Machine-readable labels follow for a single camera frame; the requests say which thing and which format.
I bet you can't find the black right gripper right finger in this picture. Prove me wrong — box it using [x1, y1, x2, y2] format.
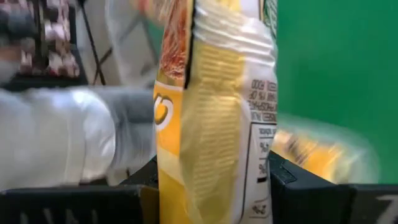
[269, 151, 398, 224]

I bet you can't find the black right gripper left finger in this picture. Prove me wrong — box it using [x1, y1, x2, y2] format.
[0, 156, 160, 224]

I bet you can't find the yellow creamy chicken ramen packet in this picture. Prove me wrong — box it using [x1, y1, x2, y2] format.
[136, 0, 279, 224]
[272, 128, 358, 184]

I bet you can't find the clear plastic bin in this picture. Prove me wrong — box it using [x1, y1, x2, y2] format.
[0, 0, 382, 191]

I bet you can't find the green table mat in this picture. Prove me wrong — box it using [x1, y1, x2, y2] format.
[146, 0, 398, 185]

